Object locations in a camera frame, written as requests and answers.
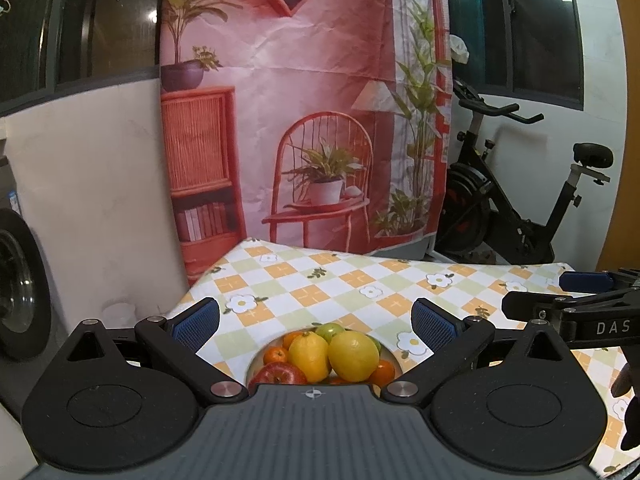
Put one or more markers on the dark glass window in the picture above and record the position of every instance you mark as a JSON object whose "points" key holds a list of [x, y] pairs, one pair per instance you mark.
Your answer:
{"points": [[100, 20], [540, 35]]}

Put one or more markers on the white plastic bag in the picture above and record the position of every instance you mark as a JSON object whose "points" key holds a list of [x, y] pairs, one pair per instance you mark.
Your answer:
{"points": [[459, 47]]}

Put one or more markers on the person's right hand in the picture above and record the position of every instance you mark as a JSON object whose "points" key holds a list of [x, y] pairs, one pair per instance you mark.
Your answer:
{"points": [[627, 385]]}

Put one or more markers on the checked flower tablecloth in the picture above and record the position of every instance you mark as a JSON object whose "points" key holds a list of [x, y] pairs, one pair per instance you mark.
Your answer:
{"points": [[350, 280]]}

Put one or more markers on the yellow lemon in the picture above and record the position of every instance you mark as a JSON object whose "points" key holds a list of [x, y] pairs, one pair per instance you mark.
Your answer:
{"points": [[307, 355], [352, 355]]}

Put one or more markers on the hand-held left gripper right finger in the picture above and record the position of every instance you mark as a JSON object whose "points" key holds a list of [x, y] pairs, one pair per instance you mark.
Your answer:
{"points": [[435, 327]]}

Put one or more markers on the black exercise bike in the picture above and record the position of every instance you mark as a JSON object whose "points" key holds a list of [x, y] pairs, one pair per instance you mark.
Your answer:
{"points": [[500, 215]]}

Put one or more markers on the green apple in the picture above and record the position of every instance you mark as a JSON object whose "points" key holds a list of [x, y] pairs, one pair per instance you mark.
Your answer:
{"points": [[331, 331], [376, 345]]}

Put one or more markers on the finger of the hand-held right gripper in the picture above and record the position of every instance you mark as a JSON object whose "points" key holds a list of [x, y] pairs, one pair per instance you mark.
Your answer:
{"points": [[585, 281], [530, 305]]}

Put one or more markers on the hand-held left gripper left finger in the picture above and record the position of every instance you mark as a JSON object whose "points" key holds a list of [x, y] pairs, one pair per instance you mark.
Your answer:
{"points": [[197, 327]]}

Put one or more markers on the red printed backdrop cloth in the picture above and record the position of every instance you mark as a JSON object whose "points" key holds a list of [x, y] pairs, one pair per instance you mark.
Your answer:
{"points": [[300, 85]]}

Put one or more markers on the grey washing machine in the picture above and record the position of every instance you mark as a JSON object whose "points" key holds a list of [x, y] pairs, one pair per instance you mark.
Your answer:
{"points": [[20, 285]]}

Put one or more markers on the cream round plate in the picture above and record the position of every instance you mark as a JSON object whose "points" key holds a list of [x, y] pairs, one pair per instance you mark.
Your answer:
{"points": [[256, 357]]}

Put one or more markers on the red apple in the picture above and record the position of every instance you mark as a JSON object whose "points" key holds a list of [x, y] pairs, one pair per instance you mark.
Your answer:
{"points": [[277, 375]]}

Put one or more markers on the orange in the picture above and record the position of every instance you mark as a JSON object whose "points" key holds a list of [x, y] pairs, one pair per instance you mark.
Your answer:
{"points": [[275, 355], [385, 372], [291, 338]]}

